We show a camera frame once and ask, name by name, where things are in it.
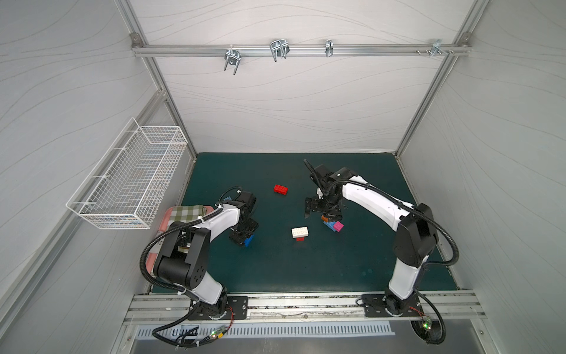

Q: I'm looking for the dark blue lego brick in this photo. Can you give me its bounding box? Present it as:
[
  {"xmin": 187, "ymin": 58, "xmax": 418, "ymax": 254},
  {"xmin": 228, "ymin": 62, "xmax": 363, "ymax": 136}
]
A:
[{"xmin": 244, "ymin": 235, "xmax": 254, "ymax": 247}]

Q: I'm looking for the light blue lego brick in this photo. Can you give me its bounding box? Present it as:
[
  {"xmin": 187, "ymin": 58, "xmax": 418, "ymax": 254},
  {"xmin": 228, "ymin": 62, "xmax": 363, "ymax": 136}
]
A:
[{"xmin": 323, "ymin": 221, "xmax": 338, "ymax": 232}]

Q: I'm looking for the pink lego brick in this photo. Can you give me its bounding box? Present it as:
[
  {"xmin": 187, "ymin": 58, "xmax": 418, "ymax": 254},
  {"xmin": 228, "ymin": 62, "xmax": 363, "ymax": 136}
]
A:
[{"xmin": 333, "ymin": 221, "xmax": 343, "ymax": 232}]

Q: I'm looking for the white lego brick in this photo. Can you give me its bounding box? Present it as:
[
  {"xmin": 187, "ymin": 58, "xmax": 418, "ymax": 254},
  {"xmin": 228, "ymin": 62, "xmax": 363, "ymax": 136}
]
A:
[{"xmin": 291, "ymin": 227, "xmax": 309, "ymax": 239}]

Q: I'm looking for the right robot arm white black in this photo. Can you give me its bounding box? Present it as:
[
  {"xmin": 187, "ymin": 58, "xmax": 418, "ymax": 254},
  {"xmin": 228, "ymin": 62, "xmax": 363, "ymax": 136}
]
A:
[{"xmin": 304, "ymin": 160, "xmax": 438, "ymax": 317}]

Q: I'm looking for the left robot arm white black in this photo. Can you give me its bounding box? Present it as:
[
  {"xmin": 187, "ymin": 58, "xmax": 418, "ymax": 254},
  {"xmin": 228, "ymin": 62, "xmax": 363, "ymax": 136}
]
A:
[{"xmin": 153, "ymin": 191, "xmax": 259, "ymax": 318}]

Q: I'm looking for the red sloped lego brick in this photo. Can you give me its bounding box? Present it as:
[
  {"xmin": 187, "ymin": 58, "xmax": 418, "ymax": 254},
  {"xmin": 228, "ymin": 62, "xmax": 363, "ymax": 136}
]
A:
[{"xmin": 274, "ymin": 184, "xmax": 288, "ymax": 196}]

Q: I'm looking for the green table mat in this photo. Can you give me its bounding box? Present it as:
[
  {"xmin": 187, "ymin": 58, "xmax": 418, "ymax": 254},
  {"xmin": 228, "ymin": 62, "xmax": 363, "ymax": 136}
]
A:
[{"xmin": 149, "ymin": 152, "xmax": 458, "ymax": 294}]

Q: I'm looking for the green checkered cloth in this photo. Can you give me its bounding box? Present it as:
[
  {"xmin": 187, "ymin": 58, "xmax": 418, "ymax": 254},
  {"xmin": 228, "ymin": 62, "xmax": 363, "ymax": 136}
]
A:
[{"xmin": 168, "ymin": 205, "xmax": 207, "ymax": 223}]

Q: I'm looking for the pink tray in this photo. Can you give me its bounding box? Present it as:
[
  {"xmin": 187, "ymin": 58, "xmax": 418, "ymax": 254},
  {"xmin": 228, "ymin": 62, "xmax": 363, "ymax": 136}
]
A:
[{"xmin": 145, "ymin": 206, "xmax": 214, "ymax": 276}]

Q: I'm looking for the white vent strip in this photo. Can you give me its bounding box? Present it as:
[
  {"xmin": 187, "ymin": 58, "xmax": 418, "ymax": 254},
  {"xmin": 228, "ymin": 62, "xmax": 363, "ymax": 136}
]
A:
[{"xmin": 135, "ymin": 321, "xmax": 396, "ymax": 340}]

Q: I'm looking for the metal hook clamp middle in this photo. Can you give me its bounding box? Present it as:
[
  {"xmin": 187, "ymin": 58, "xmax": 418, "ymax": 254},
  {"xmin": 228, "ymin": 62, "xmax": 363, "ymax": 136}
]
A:
[{"xmin": 269, "ymin": 39, "xmax": 290, "ymax": 62}]

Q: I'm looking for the metal hook clamp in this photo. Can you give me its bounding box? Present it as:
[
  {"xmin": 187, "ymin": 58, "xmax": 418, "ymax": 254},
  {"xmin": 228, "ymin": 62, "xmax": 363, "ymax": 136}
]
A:
[
  {"xmin": 223, "ymin": 48, "xmax": 242, "ymax": 75},
  {"xmin": 269, "ymin": 39, "xmax": 290, "ymax": 62}
]

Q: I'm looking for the metal hook clamp left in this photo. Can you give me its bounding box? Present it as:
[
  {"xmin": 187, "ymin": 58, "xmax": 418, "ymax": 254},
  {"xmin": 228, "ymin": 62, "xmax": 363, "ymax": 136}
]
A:
[{"xmin": 223, "ymin": 48, "xmax": 242, "ymax": 75}]

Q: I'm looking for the aluminium top crossbar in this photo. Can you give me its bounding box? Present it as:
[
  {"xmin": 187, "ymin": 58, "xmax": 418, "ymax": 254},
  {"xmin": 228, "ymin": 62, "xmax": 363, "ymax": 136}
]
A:
[{"xmin": 132, "ymin": 43, "xmax": 473, "ymax": 58}]

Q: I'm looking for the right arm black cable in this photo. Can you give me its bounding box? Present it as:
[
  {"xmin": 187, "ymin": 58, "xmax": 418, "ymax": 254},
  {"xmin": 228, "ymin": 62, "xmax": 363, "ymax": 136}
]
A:
[{"xmin": 302, "ymin": 158, "xmax": 461, "ymax": 346}]

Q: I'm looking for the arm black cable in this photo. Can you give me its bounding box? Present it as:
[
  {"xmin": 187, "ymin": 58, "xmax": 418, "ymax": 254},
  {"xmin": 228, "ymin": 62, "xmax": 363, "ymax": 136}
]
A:
[
  {"xmin": 139, "ymin": 185, "xmax": 244, "ymax": 348},
  {"xmin": 302, "ymin": 158, "xmax": 461, "ymax": 346}
]

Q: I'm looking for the white wire basket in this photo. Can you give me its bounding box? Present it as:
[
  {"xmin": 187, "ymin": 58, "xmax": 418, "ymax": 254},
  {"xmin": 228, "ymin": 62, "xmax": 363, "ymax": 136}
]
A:
[{"xmin": 66, "ymin": 117, "xmax": 187, "ymax": 230}]

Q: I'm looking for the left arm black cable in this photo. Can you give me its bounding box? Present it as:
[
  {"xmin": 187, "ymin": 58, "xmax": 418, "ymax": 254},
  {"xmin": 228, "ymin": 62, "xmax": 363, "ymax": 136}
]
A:
[{"xmin": 139, "ymin": 185, "xmax": 244, "ymax": 348}]

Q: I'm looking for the metal ring clamp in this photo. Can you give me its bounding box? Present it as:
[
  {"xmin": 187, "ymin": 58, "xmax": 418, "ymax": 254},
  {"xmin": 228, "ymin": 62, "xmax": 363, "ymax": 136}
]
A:
[{"xmin": 325, "ymin": 39, "xmax": 334, "ymax": 58}]

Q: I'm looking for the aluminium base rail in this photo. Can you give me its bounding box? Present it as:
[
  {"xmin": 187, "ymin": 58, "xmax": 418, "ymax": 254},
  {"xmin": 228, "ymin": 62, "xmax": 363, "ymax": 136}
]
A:
[{"xmin": 123, "ymin": 290, "xmax": 487, "ymax": 325}]

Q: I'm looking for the metal bracket clamp right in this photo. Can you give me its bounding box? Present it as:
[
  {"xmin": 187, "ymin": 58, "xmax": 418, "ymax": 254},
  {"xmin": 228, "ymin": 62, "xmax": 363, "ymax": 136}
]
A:
[{"xmin": 416, "ymin": 39, "xmax": 456, "ymax": 58}]

